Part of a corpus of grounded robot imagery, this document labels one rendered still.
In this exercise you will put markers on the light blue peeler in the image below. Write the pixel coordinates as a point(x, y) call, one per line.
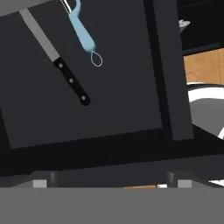
point(83, 33)

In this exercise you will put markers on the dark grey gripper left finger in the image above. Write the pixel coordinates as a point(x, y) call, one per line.
point(43, 179)

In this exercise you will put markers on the dark cupboard run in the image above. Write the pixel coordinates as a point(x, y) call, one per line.
point(201, 26)

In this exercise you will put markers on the dark grey open drawer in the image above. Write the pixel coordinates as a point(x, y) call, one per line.
point(122, 96)

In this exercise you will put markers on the white and black round object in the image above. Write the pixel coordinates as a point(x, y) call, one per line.
point(204, 94)

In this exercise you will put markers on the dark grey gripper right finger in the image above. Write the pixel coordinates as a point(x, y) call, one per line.
point(182, 179)

